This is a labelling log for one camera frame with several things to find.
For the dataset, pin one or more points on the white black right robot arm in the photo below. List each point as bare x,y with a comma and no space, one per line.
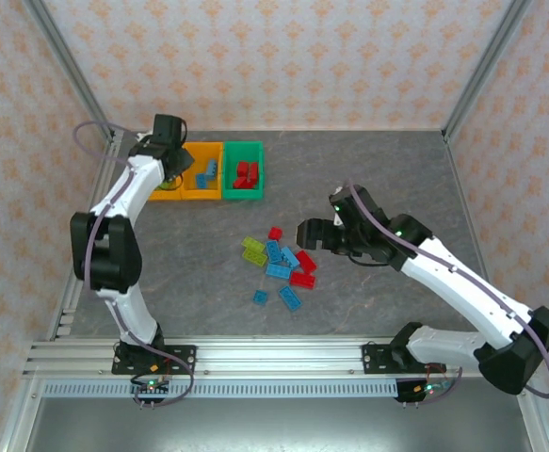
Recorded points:
453,292

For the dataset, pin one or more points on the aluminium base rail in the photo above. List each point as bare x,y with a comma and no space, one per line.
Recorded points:
279,360

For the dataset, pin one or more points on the small controller circuit board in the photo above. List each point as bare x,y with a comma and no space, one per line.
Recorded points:
150,387
427,389

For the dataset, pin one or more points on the long blue lego brick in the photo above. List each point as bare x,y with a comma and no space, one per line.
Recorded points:
212,168
278,269
291,257
201,181
289,298
274,251

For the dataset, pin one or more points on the long lime lego brick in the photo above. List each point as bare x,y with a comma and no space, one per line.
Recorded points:
254,256
164,185
253,244

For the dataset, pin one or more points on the small red lego brick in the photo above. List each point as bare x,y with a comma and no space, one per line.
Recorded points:
240,182
242,168
252,184
275,232

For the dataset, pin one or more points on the aluminium corner post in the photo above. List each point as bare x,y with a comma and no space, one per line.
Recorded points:
489,61
67,61

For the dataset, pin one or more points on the green plastic bin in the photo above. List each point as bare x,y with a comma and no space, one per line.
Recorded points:
243,194

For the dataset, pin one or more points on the aluminium frame bar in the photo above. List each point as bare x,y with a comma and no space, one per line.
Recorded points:
462,198
17,424
279,128
535,424
67,306

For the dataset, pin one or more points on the small blue lego brick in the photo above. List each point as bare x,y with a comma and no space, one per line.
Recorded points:
260,297

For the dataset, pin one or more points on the grey metal shelf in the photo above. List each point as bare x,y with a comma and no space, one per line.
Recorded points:
279,426

